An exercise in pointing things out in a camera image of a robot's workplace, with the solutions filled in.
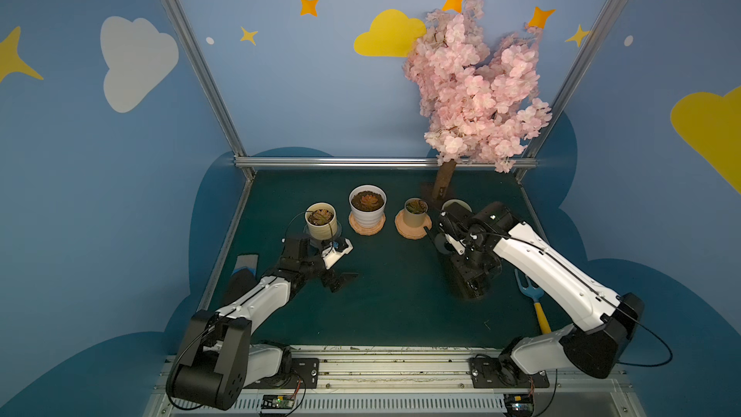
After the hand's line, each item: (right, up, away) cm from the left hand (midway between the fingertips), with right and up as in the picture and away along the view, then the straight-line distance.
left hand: (347, 256), depth 87 cm
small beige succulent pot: (+23, +13, +14) cm, 29 cm away
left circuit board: (-16, -35, -15) cm, 41 cm away
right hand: (+34, 0, -13) cm, 37 cm away
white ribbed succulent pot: (+6, +16, +13) cm, 21 cm away
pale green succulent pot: (+38, +16, +13) cm, 44 cm away
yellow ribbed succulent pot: (-10, +10, +10) cm, 17 cm away
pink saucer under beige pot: (+21, +6, +16) cm, 27 cm away
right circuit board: (+45, -35, -15) cm, 59 cm away
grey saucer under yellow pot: (-4, +6, +14) cm, 16 cm away
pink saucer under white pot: (+5, +5, +17) cm, 18 cm away
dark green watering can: (+30, +1, -24) cm, 39 cm away
